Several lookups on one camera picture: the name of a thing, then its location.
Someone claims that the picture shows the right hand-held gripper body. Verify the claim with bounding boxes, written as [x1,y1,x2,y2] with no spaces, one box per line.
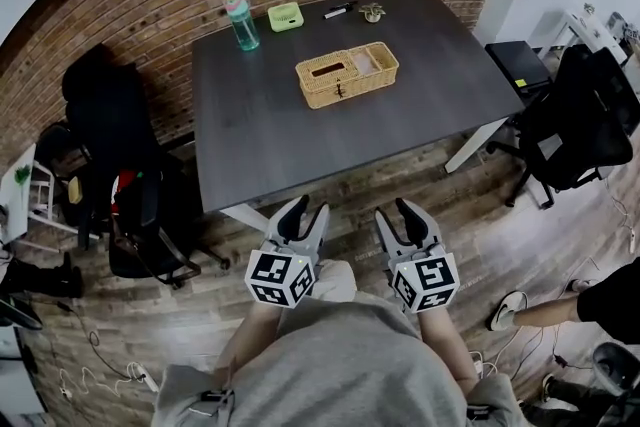
[385,243,460,315]

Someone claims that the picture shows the black cabinet with yellow sticker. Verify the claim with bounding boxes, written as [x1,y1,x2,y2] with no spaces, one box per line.
[484,40,554,96]

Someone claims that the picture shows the person's leg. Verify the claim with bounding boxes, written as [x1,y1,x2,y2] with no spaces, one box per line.
[312,259,357,304]

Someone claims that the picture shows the green portable fan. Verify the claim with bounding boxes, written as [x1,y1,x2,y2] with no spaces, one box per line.
[267,1,305,34]

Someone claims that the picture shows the wicker basket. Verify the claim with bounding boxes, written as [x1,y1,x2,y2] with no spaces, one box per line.
[294,41,400,110]

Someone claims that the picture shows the person's left forearm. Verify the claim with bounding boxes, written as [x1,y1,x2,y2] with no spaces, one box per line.
[214,299,289,384]

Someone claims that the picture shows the black folding chair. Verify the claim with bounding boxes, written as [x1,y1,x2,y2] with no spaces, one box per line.
[37,122,96,196]

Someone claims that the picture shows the white desk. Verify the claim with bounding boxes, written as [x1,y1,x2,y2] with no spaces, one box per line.
[529,9,629,66]

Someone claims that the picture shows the person's grey shirt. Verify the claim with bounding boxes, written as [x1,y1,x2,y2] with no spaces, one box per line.
[152,292,524,427]

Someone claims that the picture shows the red garment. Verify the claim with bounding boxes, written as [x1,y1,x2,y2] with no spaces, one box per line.
[110,169,139,216]

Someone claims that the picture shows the black boots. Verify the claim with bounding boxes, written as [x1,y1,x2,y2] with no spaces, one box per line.
[0,252,84,300]

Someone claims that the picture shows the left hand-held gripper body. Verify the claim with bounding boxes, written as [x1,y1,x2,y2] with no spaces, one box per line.
[244,239,321,310]

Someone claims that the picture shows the small potted succulent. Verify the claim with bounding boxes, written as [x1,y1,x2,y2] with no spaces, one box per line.
[358,2,387,24]

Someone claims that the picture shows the black mesh office chair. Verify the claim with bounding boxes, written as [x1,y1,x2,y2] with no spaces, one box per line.
[487,45,634,209]

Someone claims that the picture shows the white side table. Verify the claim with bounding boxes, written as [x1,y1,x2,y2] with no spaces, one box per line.
[0,143,39,244]

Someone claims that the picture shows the clear plastic packet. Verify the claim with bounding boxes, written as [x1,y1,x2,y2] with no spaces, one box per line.
[349,49,377,77]

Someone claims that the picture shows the black high-back office chair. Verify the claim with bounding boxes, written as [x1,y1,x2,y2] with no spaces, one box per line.
[62,44,231,291]

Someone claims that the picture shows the teal water bottle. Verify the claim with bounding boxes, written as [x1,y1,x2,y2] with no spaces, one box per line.
[223,0,261,52]

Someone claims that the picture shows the person's right forearm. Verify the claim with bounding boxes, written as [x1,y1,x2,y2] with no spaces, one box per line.
[417,307,479,396]

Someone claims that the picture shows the white table leg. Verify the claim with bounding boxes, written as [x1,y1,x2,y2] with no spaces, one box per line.
[219,202,274,234]
[444,117,509,174]

